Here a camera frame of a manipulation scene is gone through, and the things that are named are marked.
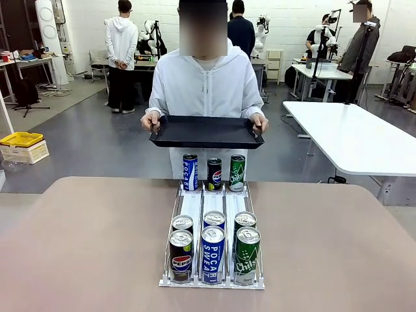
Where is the white plastic crate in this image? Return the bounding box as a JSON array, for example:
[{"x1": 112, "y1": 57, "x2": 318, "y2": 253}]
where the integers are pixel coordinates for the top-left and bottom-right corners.
[{"x1": 0, "y1": 139, "x2": 51, "y2": 165}]

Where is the white can dispenser rack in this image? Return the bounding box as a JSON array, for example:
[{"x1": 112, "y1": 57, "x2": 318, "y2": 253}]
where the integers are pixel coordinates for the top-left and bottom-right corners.
[{"x1": 158, "y1": 180, "x2": 266, "y2": 290}]

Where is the bystander in white hoodie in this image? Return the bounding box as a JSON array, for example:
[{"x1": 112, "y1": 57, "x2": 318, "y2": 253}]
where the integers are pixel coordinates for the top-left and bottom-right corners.
[{"x1": 103, "y1": 0, "x2": 140, "y2": 114}]

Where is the person's right forearm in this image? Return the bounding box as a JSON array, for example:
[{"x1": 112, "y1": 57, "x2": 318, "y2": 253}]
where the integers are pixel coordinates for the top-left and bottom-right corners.
[{"x1": 148, "y1": 87, "x2": 170, "y2": 115}]

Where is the green Chilsung cider can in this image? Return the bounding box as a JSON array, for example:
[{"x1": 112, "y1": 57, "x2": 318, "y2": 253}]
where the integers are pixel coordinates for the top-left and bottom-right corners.
[
  {"x1": 233, "y1": 211, "x2": 257, "y2": 261},
  {"x1": 234, "y1": 226, "x2": 261, "y2": 286}
]

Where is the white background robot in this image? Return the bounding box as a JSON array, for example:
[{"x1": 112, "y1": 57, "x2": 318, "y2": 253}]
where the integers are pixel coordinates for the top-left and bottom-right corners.
[
  {"x1": 310, "y1": 24, "x2": 337, "y2": 59},
  {"x1": 253, "y1": 14, "x2": 271, "y2": 59},
  {"x1": 138, "y1": 19, "x2": 160, "y2": 55}
]

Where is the blue Pocari Sweat display can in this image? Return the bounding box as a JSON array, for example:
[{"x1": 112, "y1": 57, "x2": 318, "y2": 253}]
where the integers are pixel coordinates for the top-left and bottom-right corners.
[{"x1": 182, "y1": 153, "x2": 199, "y2": 192}]

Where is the person in white zip hoodie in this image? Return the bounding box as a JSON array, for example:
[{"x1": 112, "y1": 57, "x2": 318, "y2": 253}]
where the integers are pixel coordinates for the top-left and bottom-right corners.
[{"x1": 148, "y1": 0, "x2": 269, "y2": 181}]

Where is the black stand with bag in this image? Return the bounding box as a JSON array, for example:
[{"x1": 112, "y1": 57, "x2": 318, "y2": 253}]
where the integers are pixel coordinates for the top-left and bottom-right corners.
[{"x1": 6, "y1": 42, "x2": 51, "y2": 118}]

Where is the black tripod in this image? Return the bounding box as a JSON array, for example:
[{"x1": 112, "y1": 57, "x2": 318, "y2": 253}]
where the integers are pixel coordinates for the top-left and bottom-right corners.
[{"x1": 152, "y1": 19, "x2": 168, "y2": 61}]

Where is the person's left forearm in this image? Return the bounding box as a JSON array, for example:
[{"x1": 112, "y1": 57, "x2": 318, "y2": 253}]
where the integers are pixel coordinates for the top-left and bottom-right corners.
[{"x1": 242, "y1": 87, "x2": 265, "y2": 118}]

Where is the green Chilsung display can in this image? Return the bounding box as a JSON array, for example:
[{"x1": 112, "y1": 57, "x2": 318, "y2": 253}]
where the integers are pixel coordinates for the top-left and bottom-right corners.
[{"x1": 228, "y1": 154, "x2": 246, "y2": 193}]

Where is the seated person with headset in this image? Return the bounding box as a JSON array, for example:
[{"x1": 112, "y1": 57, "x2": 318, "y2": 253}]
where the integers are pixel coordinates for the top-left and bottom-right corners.
[{"x1": 305, "y1": 12, "x2": 341, "y2": 61}]

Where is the white background desk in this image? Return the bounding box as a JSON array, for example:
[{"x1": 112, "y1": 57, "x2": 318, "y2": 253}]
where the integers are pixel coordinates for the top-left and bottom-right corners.
[{"x1": 290, "y1": 62, "x2": 354, "y2": 102}]

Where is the white standing air conditioner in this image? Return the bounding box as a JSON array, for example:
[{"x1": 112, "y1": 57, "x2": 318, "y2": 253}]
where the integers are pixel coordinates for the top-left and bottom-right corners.
[{"x1": 34, "y1": 0, "x2": 70, "y2": 86}]

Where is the large white table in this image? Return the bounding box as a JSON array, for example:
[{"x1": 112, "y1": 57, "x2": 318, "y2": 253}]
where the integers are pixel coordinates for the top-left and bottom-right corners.
[{"x1": 281, "y1": 100, "x2": 416, "y2": 207}]

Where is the person's right hand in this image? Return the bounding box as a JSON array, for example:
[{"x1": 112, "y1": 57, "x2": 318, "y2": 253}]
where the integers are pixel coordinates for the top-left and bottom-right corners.
[{"x1": 140, "y1": 110, "x2": 163, "y2": 134}]

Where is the black Pepsi display can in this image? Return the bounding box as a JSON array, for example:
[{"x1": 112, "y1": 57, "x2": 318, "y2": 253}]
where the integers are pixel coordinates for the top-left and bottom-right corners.
[{"x1": 207, "y1": 157, "x2": 223, "y2": 192}]

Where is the bystander in dark jacket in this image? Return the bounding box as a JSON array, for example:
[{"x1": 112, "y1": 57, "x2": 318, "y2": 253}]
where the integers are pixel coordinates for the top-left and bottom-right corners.
[{"x1": 227, "y1": 0, "x2": 256, "y2": 61}]

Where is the cluttered white side table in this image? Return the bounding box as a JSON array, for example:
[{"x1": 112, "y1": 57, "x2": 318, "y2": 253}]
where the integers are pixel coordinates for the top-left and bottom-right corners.
[{"x1": 0, "y1": 55, "x2": 61, "y2": 105}]

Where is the person's left hand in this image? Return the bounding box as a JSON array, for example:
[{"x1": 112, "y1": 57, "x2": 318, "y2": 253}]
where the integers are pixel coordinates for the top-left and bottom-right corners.
[{"x1": 252, "y1": 112, "x2": 270, "y2": 136}]

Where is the black bag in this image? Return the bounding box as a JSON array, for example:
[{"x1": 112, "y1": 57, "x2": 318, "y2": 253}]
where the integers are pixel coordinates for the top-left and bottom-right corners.
[{"x1": 386, "y1": 45, "x2": 416, "y2": 64}]

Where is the clear plastic bag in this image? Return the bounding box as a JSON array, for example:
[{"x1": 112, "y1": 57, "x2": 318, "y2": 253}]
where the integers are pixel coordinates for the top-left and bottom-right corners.
[{"x1": 1, "y1": 159, "x2": 29, "y2": 173}]

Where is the black serving tray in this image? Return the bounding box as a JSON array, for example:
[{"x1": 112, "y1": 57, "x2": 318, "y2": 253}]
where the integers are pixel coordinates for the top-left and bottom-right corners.
[{"x1": 148, "y1": 114, "x2": 265, "y2": 150}]

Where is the grey background desk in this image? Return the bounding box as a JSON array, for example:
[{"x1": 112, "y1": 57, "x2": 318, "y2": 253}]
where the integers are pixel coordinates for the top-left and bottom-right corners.
[{"x1": 89, "y1": 57, "x2": 159, "y2": 95}]

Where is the bystander in grey jacket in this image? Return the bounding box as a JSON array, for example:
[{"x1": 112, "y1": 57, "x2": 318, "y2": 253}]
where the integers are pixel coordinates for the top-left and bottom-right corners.
[{"x1": 337, "y1": 0, "x2": 381, "y2": 105}]

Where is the white drawer cabinet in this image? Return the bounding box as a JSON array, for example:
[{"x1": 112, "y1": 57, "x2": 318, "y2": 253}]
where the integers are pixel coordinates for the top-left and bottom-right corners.
[{"x1": 266, "y1": 49, "x2": 284, "y2": 86}]

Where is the yellow crate lid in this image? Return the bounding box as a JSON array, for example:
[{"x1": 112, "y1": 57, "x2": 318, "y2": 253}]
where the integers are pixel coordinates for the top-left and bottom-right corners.
[{"x1": 0, "y1": 131, "x2": 45, "y2": 149}]

